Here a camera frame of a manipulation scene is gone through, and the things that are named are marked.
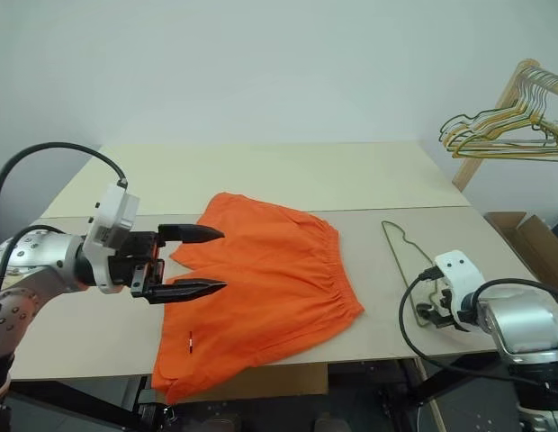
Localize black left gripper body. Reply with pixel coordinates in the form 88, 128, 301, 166
108, 231, 167, 298

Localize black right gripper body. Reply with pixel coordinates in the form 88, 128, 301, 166
429, 290, 463, 331

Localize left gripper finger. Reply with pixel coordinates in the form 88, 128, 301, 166
143, 278, 229, 305
157, 223, 225, 247

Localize olive wire hanger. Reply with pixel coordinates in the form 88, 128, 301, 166
381, 220, 446, 326

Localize orange shorts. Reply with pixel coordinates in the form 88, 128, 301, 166
151, 192, 366, 405

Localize light wooden strip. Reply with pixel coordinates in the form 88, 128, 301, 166
416, 359, 447, 432

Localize brown cardboard box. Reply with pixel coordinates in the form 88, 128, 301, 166
484, 211, 558, 316

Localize brown cardboard panel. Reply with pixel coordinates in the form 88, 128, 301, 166
170, 362, 329, 401

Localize dark rounded shape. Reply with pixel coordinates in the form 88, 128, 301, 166
202, 418, 244, 432
312, 412, 341, 432

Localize wooden clothes rack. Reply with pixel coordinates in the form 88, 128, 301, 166
452, 58, 558, 193

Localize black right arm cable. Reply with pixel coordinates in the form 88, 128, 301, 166
398, 265, 558, 401

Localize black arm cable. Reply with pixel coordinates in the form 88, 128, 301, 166
0, 141, 130, 289
398, 265, 558, 401

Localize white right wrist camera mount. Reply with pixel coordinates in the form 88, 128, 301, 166
434, 248, 487, 333

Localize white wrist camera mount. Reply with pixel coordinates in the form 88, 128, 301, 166
83, 182, 140, 294
434, 248, 487, 333

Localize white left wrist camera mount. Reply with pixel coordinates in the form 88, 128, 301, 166
83, 182, 140, 294

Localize black table frame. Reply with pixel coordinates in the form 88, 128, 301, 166
8, 355, 523, 432

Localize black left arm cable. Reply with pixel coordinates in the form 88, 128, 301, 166
0, 141, 130, 289

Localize bunch of wire hangers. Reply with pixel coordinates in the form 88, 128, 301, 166
444, 71, 558, 162

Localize silver wire hanger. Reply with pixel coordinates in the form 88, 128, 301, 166
458, 69, 558, 149

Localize dark green wire hanger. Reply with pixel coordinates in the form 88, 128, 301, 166
439, 67, 558, 149

